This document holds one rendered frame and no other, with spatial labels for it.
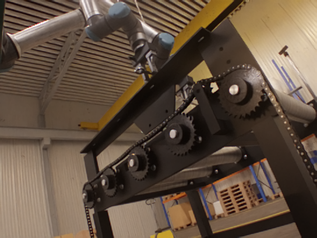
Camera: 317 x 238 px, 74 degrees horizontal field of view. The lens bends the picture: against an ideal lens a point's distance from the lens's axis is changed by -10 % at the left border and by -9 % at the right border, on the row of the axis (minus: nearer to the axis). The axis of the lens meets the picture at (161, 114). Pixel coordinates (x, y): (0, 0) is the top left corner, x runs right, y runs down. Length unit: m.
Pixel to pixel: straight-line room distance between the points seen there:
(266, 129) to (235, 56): 0.29
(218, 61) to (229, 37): 0.10
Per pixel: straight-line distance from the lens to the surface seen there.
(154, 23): 10.91
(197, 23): 8.66
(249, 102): 0.75
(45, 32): 1.44
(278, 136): 0.73
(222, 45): 0.91
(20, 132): 11.67
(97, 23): 1.15
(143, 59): 1.09
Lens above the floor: 0.56
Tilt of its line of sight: 25 degrees up
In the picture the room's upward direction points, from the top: 19 degrees counter-clockwise
